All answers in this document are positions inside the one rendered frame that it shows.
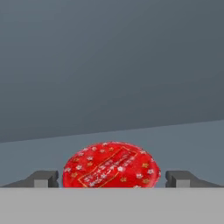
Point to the red round yogurt cup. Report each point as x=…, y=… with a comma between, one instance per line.
x=110, y=166

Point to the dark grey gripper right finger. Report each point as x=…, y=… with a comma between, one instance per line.
x=180, y=177

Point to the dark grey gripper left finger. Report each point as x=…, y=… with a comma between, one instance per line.
x=43, y=177

